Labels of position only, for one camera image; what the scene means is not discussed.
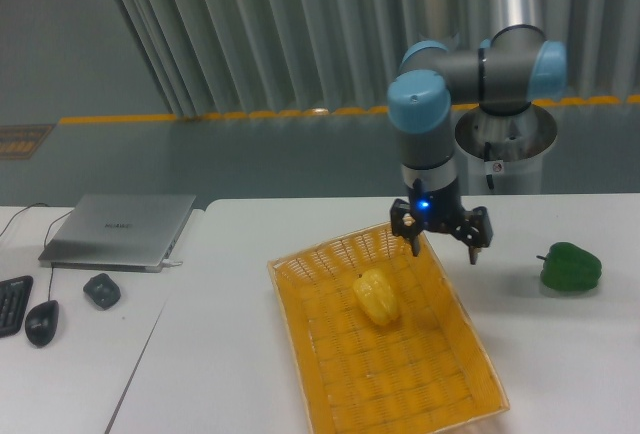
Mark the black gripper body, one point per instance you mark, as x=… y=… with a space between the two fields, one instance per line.
x=438 y=210

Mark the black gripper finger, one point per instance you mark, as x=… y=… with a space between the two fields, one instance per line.
x=475 y=231
x=403 y=224

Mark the yellow bell pepper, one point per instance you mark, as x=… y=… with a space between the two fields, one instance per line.
x=376 y=297

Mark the green bell pepper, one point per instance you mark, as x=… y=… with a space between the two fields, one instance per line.
x=569 y=268

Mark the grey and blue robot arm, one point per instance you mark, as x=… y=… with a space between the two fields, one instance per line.
x=483 y=103

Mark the yellow wicker basket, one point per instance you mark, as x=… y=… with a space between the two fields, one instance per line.
x=425 y=372

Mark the grey pleated curtain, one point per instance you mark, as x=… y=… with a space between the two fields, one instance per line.
x=227 y=56

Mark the silver closed laptop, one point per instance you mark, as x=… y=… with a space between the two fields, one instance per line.
x=119 y=232

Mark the small black gadget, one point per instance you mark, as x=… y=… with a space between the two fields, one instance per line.
x=102 y=291

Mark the black computer mouse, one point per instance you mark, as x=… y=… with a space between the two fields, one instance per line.
x=41 y=323

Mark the black keyboard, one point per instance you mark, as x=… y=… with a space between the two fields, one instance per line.
x=14 y=297

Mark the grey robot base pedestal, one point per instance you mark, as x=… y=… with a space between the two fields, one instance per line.
x=504 y=155

